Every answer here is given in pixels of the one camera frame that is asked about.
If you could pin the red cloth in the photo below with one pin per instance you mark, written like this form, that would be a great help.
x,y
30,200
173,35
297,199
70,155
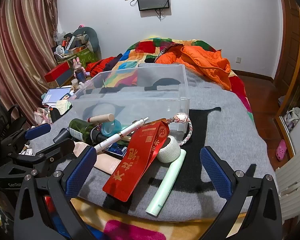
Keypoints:
x,y
97,66

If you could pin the green cardboard box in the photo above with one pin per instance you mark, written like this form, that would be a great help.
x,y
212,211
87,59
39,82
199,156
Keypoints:
x,y
86,56

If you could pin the wooden door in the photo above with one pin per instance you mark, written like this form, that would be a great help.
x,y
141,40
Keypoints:
x,y
290,42

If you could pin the white panel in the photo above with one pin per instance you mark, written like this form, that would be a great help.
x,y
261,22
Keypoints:
x,y
295,175

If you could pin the light green tube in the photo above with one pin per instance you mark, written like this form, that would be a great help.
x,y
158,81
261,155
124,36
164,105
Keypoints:
x,y
165,182

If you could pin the yellow and pink blanket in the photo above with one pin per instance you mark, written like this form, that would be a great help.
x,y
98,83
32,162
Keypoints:
x,y
130,230

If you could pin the blue notebook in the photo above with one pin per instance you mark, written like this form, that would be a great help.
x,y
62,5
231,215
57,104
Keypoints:
x,y
53,95

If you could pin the pink bunny toy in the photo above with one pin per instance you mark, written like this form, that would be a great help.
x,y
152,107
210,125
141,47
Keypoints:
x,y
77,65

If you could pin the white tape roll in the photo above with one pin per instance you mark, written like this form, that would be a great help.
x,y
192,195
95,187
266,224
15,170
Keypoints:
x,y
168,150

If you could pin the clear plastic box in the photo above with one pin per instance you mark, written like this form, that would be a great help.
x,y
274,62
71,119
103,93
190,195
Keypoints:
x,y
140,105

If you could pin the white pen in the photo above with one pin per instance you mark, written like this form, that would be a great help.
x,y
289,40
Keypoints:
x,y
120,135

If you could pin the red packet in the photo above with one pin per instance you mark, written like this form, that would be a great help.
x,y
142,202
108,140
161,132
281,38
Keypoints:
x,y
135,162

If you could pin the wall socket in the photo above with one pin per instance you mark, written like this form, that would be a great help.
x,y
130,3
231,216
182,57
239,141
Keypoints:
x,y
238,59

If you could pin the clear pink glasses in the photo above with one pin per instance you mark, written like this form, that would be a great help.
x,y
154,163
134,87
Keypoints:
x,y
41,116

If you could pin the white bag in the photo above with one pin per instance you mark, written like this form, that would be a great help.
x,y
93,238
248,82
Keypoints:
x,y
293,117

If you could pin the dark blue box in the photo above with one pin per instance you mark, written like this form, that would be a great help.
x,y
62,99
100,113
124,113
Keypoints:
x,y
117,150

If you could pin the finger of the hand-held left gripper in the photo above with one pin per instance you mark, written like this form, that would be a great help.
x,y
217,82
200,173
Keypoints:
x,y
37,131
57,150

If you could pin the white jar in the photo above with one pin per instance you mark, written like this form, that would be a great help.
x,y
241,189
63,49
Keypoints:
x,y
75,82

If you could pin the colourful patchwork quilt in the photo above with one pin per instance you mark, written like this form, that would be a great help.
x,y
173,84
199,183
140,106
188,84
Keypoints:
x,y
140,55

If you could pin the striped curtain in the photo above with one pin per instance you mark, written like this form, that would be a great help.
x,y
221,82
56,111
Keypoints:
x,y
20,42

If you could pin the grey blanket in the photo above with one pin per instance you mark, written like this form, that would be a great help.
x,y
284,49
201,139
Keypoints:
x,y
215,120

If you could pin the beige cosmetic tube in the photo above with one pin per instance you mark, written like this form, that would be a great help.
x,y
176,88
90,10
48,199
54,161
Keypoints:
x,y
107,163

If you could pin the orange jacket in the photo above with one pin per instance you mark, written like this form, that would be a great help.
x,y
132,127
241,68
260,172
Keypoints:
x,y
202,62

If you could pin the dark purple cloth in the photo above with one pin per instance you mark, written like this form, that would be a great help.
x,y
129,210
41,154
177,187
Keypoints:
x,y
112,63

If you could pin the red box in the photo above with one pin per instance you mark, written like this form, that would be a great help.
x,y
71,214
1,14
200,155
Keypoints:
x,y
57,72

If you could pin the green glass bottle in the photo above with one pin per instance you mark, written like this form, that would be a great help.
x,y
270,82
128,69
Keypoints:
x,y
81,128

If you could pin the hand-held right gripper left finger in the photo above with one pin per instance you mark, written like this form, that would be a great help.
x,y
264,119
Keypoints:
x,y
81,172

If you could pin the beige cylinder tube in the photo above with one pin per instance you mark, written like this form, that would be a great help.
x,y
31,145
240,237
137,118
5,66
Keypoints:
x,y
102,118

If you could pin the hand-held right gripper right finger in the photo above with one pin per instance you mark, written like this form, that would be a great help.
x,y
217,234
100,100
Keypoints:
x,y
216,172

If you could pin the teal tape roll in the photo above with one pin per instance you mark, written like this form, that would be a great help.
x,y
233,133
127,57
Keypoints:
x,y
106,130

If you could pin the pink shoe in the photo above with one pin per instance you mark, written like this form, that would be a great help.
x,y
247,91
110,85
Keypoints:
x,y
281,150

